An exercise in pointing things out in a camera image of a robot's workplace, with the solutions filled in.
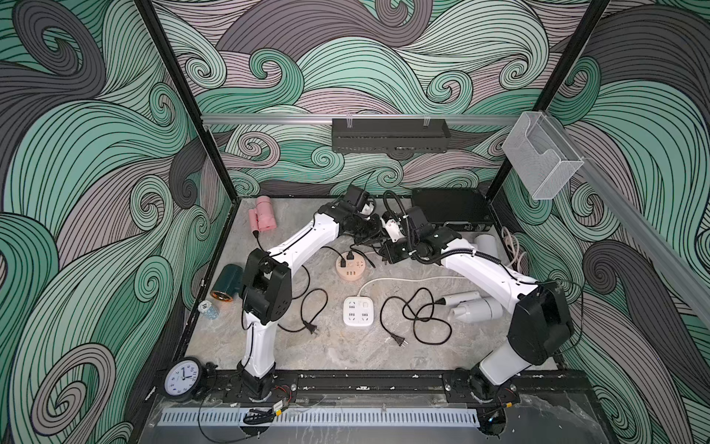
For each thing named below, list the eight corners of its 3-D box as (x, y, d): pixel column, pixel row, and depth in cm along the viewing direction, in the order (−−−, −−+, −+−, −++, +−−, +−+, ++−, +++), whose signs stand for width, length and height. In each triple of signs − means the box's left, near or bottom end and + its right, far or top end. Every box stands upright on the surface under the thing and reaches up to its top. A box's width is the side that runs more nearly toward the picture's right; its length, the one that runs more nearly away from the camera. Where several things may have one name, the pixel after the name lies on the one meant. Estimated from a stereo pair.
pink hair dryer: (252, 233, 109) (249, 227, 106) (250, 205, 119) (248, 198, 116) (277, 228, 111) (275, 222, 108) (273, 200, 121) (271, 194, 118)
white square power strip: (343, 326, 86) (343, 322, 84) (343, 300, 92) (343, 296, 89) (374, 326, 86) (375, 322, 84) (372, 300, 92) (373, 296, 89)
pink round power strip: (335, 280, 96) (335, 275, 94) (336, 257, 103) (336, 252, 100) (365, 280, 96) (366, 275, 94) (364, 257, 103) (365, 252, 100)
